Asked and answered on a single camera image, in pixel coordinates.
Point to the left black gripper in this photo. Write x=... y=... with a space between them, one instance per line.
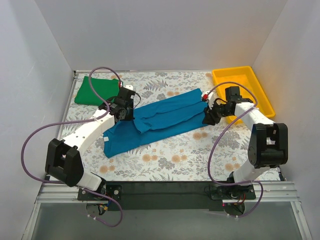
x=127 y=115

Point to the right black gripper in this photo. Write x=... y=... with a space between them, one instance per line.
x=210 y=116

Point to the blue t shirt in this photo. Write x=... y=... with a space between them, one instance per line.
x=156 y=121

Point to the yellow plastic tray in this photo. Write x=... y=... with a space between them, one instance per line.
x=250 y=86

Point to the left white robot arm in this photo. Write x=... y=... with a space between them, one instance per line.
x=64 y=157

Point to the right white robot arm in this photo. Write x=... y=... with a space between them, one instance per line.
x=267 y=148

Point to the floral table mat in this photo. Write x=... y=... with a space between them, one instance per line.
x=198 y=155

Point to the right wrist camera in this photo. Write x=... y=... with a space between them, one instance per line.
x=209 y=98

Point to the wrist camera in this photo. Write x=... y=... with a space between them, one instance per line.
x=209 y=98
x=129 y=87

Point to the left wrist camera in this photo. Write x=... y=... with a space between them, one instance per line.
x=129 y=87

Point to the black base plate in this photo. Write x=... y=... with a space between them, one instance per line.
x=168 y=195

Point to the aluminium frame rail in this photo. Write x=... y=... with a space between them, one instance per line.
x=275 y=214

